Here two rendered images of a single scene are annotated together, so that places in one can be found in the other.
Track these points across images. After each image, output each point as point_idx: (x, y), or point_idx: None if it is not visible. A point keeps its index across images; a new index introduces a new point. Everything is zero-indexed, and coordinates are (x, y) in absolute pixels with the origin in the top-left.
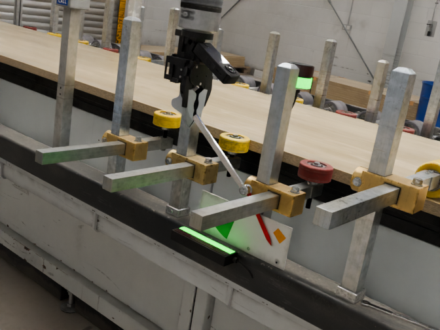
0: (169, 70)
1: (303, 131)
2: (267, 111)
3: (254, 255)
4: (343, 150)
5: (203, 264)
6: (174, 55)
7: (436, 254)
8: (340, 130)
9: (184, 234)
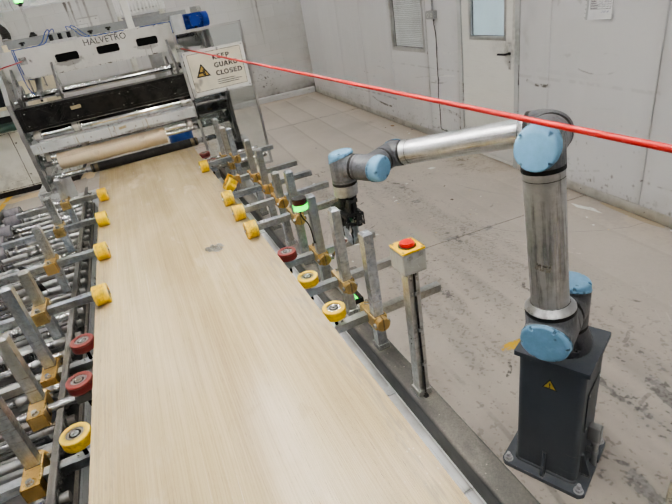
0: (361, 220)
1: (225, 305)
2: (201, 353)
3: None
4: (234, 277)
5: None
6: (357, 213)
7: None
8: (178, 317)
9: (358, 292)
